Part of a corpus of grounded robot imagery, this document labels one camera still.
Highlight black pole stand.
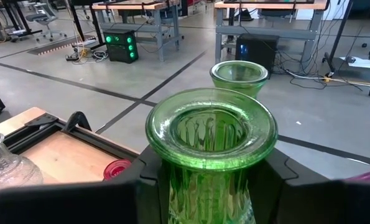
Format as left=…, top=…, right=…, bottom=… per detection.
left=323, top=0, right=370, bottom=84

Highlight black computer blue light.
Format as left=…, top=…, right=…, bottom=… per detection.
left=235, top=33, right=280, bottom=74

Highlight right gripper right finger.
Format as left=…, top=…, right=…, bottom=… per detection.
left=249, top=147, right=370, bottom=224

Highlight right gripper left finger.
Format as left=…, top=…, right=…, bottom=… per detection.
left=0, top=145, right=172, bottom=224

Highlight power strip with cables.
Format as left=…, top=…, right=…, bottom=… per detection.
left=65, top=46, right=111, bottom=65

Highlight green angular-base glass vase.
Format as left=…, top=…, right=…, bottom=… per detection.
left=209, top=60, right=269, bottom=100

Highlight green wide-rim glass vase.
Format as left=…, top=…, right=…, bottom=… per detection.
left=145, top=88, right=279, bottom=224

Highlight red slim ribbed vase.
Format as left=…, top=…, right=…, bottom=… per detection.
left=102, top=159, right=132, bottom=182

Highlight wooden top grey workbench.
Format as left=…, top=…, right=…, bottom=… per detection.
left=91, top=0, right=185, bottom=62
left=214, top=0, right=331, bottom=65

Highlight black computer green fans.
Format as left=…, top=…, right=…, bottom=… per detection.
left=103, top=28, right=139, bottom=65

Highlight black aluminium rig frame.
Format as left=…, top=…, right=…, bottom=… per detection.
left=2, top=111, right=141, bottom=162

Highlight clear textured bulbous vase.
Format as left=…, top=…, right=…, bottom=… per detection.
left=0, top=133, right=44, bottom=197

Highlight grey office chair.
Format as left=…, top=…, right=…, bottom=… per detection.
left=25, top=1, right=68, bottom=43

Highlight black desk stand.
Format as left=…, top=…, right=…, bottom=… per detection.
left=0, top=0, right=44, bottom=38

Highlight white thick floor cable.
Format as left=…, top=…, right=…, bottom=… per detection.
left=284, top=70, right=370, bottom=88

